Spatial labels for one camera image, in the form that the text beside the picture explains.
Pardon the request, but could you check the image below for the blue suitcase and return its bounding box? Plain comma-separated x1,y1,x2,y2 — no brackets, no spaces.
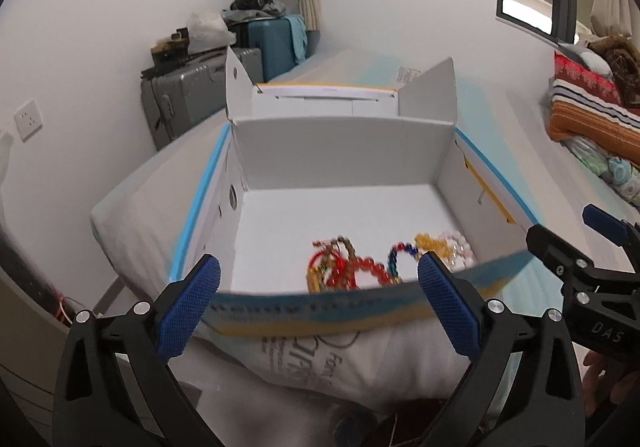
231,14,306,83

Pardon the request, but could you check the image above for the floral quilt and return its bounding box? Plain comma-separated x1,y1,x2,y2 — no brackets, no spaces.
564,134,640,210

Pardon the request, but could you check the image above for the bed with striped sheet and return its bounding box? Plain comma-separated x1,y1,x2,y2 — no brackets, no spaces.
90,47,640,408

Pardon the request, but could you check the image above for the grey suitcase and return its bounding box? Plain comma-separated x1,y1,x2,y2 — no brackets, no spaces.
140,46,263,152

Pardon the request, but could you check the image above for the red round bead bracelet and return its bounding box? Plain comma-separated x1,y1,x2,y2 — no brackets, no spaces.
339,253,404,289

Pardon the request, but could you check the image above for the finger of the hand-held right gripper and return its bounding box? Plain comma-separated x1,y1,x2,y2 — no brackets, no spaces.
582,204,640,274
525,224,599,299

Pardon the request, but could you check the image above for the white wall socket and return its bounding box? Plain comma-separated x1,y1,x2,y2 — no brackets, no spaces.
14,98,42,142

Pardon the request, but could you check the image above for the brown wooden bead bracelet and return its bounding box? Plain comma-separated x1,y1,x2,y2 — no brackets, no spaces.
330,234,359,262

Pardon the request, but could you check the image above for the red patterned pillow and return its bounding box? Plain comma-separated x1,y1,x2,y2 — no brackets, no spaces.
552,52,623,105

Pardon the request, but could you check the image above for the red cord bracelet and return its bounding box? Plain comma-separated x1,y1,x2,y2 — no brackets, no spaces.
306,239,351,297

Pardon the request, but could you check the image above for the multicolour glass bead bracelet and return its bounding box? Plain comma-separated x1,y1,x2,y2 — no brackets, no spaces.
387,241,424,279

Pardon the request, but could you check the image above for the blue and yellow cardboard box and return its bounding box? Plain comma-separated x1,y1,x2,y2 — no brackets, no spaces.
169,46,543,339

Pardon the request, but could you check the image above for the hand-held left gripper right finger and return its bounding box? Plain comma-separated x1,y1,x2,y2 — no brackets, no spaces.
417,251,586,447

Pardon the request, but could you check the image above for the yellow amber bead bracelet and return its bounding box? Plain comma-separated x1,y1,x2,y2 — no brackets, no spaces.
414,232,452,255

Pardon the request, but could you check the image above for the person's right hand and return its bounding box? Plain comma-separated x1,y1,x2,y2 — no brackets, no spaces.
581,349,640,422

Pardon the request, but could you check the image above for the white pearl bracelet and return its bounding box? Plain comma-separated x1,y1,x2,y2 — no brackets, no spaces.
444,229,477,270

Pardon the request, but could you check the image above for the brown fuzzy cloth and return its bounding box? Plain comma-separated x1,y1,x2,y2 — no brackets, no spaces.
589,34,640,109

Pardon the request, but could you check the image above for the black bag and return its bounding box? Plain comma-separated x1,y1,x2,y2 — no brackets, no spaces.
229,0,288,22

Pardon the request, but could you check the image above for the light blue cloth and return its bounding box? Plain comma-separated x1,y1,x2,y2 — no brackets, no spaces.
287,14,310,64

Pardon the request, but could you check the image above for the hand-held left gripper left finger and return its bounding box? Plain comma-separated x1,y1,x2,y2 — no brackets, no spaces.
52,253,236,447

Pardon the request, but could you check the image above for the striped orange blanket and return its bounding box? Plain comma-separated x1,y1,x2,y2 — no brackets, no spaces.
546,77,640,159

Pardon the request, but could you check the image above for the white plastic bag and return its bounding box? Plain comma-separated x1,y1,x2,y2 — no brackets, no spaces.
186,10,237,54

